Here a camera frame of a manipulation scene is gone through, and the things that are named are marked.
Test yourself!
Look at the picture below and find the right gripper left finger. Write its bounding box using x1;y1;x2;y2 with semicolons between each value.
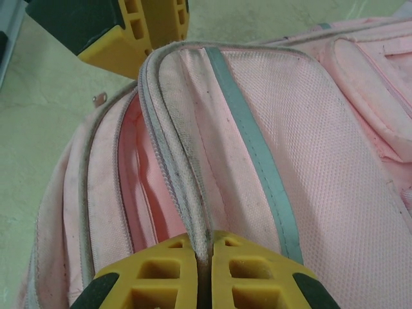
68;233;201;309

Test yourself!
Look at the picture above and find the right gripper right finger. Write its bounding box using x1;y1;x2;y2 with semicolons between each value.
209;229;342;309

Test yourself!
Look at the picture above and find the pink backpack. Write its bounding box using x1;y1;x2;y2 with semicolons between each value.
22;14;412;309

